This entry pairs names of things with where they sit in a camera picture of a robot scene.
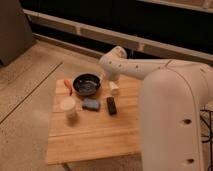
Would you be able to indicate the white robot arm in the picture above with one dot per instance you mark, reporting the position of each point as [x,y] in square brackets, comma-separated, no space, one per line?
[171,96]

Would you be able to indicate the black ceramic bowl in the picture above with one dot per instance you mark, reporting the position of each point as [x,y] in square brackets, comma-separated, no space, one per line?
[86,84]

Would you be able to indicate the small white box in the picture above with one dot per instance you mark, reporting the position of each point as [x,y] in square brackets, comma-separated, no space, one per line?
[113,87]

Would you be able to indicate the black remote control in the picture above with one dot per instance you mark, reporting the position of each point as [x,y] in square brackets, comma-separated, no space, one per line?
[111,106]

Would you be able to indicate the blue sponge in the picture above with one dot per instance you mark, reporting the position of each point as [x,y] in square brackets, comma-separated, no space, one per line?
[91,104]

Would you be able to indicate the white plastic cup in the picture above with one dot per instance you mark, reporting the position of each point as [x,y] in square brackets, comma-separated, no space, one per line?
[68,106]

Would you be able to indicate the wooden table top board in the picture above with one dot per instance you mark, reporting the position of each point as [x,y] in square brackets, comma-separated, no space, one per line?
[95,135]

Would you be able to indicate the grey cabinet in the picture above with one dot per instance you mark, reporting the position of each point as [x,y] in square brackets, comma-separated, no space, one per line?
[16,36]

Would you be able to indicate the orange handled tool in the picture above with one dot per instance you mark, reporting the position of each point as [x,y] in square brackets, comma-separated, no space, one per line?
[67,83]

